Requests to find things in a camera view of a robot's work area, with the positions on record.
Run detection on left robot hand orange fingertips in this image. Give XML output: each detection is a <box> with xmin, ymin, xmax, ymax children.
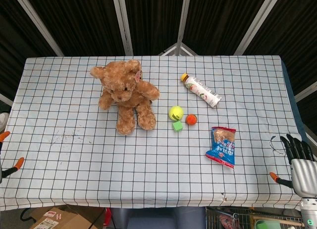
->
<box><xmin>0</xmin><ymin>130</ymin><xmax>25</xmax><ymax>184</ymax></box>

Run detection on small orange ball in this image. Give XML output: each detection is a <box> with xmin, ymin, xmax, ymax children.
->
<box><xmin>185</xmin><ymin>114</ymin><xmax>198</xmax><ymax>126</ymax></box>

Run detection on white checked tablecloth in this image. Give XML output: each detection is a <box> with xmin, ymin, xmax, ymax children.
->
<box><xmin>0</xmin><ymin>55</ymin><xmax>310</xmax><ymax>211</ymax></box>

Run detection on yellow tennis ball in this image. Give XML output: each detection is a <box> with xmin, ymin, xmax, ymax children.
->
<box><xmin>168</xmin><ymin>105</ymin><xmax>184</xmax><ymax>121</ymax></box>

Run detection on brown cardboard box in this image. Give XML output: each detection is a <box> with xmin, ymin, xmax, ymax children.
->
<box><xmin>20</xmin><ymin>205</ymin><xmax>105</xmax><ymax>229</ymax></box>

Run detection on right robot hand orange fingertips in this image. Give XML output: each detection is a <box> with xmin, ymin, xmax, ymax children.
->
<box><xmin>269</xmin><ymin>133</ymin><xmax>317</xmax><ymax>198</ymax></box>

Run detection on blue snack bag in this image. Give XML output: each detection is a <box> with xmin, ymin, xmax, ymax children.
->
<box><xmin>205</xmin><ymin>126</ymin><xmax>236</xmax><ymax>170</ymax></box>

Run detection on plastic drink bottle yellow cap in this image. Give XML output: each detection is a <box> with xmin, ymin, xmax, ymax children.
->
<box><xmin>180</xmin><ymin>73</ymin><xmax>222</xmax><ymax>109</ymax></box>

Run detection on green plastic container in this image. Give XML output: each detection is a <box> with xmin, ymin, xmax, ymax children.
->
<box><xmin>254</xmin><ymin>220</ymin><xmax>281</xmax><ymax>229</ymax></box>

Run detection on brown plush teddy bear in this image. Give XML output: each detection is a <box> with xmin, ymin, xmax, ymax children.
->
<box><xmin>90</xmin><ymin>59</ymin><xmax>161</xmax><ymax>136</ymax></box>

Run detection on metal wire basket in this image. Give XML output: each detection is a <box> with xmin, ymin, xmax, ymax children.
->
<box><xmin>205</xmin><ymin>206</ymin><xmax>305</xmax><ymax>229</ymax></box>

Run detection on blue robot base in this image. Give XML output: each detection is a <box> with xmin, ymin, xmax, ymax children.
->
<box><xmin>110</xmin><ymin>206</ymin><xmax>207</xmax><ymax>229</ymax></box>

